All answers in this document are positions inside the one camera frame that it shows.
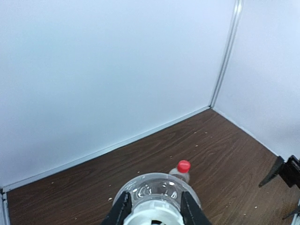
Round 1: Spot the clear bottle white cap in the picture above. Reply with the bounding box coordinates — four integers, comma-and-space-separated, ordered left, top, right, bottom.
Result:
112, 172, 201, 211

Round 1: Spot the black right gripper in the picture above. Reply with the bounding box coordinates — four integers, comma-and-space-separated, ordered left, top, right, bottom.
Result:
258, 155, 300, 188

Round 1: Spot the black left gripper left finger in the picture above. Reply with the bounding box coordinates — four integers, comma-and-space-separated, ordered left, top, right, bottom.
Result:
100, 191, 132, 225

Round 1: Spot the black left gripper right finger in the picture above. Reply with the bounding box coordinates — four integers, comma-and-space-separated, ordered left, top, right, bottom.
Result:
180, 191, 212, 225

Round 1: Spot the red bottle cap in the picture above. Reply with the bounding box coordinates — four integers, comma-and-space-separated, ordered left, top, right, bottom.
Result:
177, 160, 191, 173

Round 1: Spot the clear bottle red label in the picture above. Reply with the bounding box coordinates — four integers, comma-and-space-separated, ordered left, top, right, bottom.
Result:
169, 160, 191, 183

